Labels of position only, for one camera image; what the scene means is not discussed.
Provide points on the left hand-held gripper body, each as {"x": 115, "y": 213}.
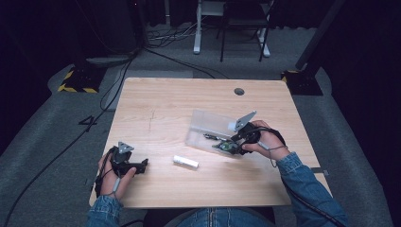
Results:
{"x": 121, "y": 157}

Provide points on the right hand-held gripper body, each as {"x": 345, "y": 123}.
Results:
{"x": 249, "y": 134}

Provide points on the small green item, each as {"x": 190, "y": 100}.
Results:
{"x": 224, "y": 146}

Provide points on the translucent plastic box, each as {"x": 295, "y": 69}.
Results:
{"x": 208, "y": 126}

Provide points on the person's right hand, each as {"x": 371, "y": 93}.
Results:
{"x": 268, "y": 140}

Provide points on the person's left hand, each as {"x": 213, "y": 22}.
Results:
{"x": 112, "y": 183}

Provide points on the black pen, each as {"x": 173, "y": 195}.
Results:
{"x": 214, "y": 137}

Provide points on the small white block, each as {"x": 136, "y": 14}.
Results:
{"x": 186, "y": 161}

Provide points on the person's lap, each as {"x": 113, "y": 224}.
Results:
{"x": 220, "y": 218}

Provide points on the grey tape strip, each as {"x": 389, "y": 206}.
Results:
{"x": 321, "y": 171}

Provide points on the black yellow striped stand base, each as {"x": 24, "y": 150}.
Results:
{"x": 80, "y": 80}

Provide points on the black chair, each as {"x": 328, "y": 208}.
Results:
{"x": 246, "y": 19}

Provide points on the black slanted stand pole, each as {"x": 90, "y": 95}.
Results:
{"x": 318, "y": 34}

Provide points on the white desk frame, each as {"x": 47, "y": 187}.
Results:
{"x": 198, "y": 28}

